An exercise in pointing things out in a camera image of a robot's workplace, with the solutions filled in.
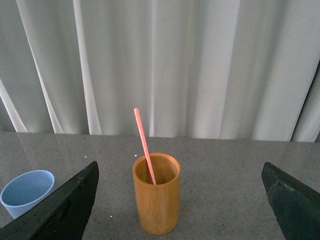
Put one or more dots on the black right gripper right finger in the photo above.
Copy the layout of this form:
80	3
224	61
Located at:
295	205

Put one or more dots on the pink chopstick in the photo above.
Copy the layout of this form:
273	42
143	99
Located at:
144	144

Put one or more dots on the bamboo chopstick holder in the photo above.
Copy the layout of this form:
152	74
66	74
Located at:
158	206

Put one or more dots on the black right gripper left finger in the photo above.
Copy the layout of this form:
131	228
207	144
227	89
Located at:
63	215

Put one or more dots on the blue plastic cup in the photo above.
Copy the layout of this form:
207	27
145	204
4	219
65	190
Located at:
26	191

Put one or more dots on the white curtain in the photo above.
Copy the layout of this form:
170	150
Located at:
210	69

